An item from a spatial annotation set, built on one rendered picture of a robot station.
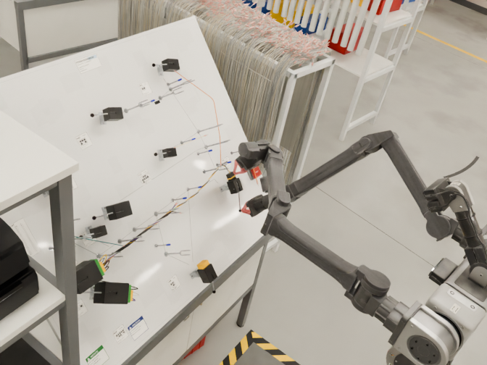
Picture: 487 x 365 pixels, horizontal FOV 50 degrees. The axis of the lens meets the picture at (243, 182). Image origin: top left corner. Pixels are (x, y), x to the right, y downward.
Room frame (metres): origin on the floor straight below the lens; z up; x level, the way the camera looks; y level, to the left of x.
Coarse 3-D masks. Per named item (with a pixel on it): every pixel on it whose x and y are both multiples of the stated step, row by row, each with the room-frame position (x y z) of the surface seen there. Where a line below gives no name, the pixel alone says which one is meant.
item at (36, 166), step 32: (0, 128) 0.87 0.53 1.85; (0, 160) 0.77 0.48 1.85; (32, 160) 0.79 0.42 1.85; (64, 160) 0.81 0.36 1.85; (0, 192) 0.68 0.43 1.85; (32, 192) 0.72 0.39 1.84; (64, 192) 0.79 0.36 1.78; (64, 224) 0.79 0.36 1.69; (64, 256) 0.78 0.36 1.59; (64, 288) 0.78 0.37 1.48; (32, 320) 0.70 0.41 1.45; (64, 320) 0.79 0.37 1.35; (0, 352) 0.62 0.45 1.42; (64, 352) 0.79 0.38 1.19
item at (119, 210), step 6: (114, 204) 1.27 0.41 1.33; (120, 204) 1.28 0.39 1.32; (126, 204) 1.30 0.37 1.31; (102, 210) 1.31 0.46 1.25; (108, 210) 1.27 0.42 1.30; (114, 210) 1.25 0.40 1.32; (120, 210) 1.27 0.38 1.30; (126, 210) 1.28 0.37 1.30; (102, 216) 1.23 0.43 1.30; (108, 216) 1.26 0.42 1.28; (114, 216) 1.25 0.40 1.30; (120, 216) 1.26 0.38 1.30; (126, 216) 1.27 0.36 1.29
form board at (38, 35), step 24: (0, 0) 3.94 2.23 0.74; (24, 0) 3.75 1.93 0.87; (48, 0) 3.89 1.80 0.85; (72, 0) 4.06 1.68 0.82; (96, 0) 4.27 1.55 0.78; (0, 24) 3.97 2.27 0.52; (24, 24) 3.72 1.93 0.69; (48, 24) 3.90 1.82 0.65; (72, 24) 4.08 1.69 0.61; (96, 24) 4.27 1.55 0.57; (24, 48) 3.70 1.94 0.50; (48, 48) 3.89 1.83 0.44; (72, 48) 4.06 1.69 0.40
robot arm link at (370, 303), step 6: (360, 282) 1.02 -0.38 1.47; (360, 288) 1.01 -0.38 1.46; (354, 294) 1.01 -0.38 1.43; (360, 294) 1.00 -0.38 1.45; (366, 294) 0.99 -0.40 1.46; (372, 294) 0.99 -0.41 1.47; (360, 300) 0.99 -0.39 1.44; (366, 300) 0.99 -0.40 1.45; (372, 300) 0.97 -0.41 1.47; (378, 300) 0.97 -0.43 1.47; (366, 306) 0.97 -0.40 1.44; (372, 306) 0.96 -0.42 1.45; (378, 306) 0.96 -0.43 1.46; (366, 312) 0.96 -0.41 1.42; (372, 312) 0.96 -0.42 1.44
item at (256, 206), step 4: (260, 196) 1.71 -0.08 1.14; (252, 200) 1.67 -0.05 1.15; (256, 200) 1.66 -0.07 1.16; (260, 200) 1.64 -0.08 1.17; (248, 204) 1.63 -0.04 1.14; (252, 204) 1.65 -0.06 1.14; (256, 204) 1.64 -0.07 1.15; (260, 204) 1.63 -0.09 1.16; (252, 208) 1.64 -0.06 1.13; (256, 208) 1.64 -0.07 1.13; (260, 208) 1.63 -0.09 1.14; (264, 208) 1.63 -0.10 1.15; (252, 212) 1.62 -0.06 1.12; (256, 212) 1.63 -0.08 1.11; (260, 212) 1.65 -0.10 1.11; (252, 216) 1.61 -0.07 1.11
